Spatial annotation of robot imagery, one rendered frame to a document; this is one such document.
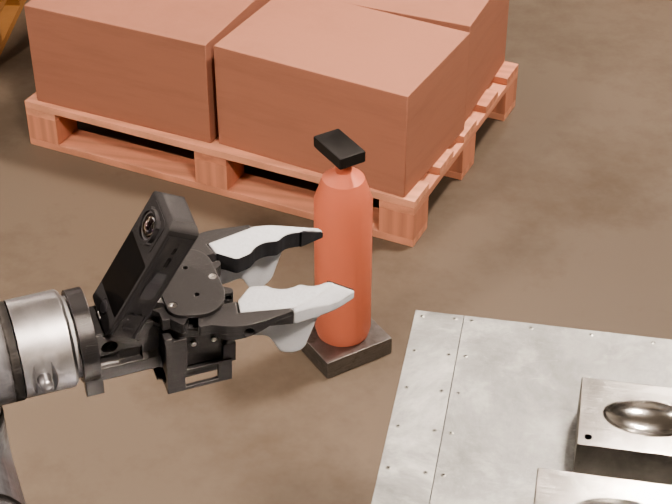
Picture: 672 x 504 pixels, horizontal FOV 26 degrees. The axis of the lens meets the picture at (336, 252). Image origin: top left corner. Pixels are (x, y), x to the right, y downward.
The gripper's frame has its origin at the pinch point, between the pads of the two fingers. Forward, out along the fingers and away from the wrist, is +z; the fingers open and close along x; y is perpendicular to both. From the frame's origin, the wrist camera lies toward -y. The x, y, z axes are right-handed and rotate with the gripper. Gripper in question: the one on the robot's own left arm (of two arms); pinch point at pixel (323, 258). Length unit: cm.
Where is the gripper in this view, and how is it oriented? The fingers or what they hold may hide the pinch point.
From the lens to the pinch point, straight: 113.3
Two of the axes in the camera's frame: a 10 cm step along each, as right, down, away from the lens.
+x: 3.6, 6.6, -6.6
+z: 9.3, -2.1, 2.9
